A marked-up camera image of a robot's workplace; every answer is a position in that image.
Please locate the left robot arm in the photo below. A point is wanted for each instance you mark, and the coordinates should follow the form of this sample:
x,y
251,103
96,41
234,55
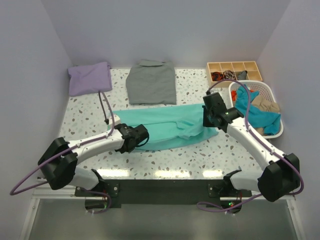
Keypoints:
x,y
59,163

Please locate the white laundry basket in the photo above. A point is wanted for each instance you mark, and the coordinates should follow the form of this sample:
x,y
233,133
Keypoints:
x,y
264,90

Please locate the wooden compartment box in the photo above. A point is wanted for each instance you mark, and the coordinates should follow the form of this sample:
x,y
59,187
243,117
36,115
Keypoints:
x,y
235,70

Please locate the beige garment in basket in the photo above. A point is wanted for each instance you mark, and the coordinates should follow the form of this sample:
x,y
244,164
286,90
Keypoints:
x,y
264,105

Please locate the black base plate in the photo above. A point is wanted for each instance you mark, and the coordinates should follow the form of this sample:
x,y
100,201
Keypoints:
x,y
169,191

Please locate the teal t shirt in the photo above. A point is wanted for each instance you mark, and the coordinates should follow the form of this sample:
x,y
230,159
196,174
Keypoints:
x,y
169,127

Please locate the grey cloth in box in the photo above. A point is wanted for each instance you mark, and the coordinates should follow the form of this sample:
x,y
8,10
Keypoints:
x,y
242,75

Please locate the folded grey shirt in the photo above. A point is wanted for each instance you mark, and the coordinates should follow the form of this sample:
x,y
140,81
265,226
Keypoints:
x,y
152,83

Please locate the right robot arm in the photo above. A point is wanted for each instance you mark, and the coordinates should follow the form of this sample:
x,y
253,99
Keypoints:
x,y
280,172

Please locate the red garment in basket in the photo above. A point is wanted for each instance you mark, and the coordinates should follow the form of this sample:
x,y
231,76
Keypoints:
x,y
233,95

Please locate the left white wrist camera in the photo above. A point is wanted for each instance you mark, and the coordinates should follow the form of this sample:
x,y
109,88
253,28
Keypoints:
x,y
113,121

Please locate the folded purple shirt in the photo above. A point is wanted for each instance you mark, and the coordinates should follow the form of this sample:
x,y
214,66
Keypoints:
x,y
89,79

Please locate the patterned cloth in box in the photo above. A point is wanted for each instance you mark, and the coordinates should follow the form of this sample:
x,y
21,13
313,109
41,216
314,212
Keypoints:
x,y
229,75

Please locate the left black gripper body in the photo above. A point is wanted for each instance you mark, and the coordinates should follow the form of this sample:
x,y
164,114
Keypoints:
x,y
127,150

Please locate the blue t shirt in basket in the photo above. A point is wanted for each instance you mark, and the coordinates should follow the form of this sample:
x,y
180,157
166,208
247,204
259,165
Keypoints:
x,y
266,123

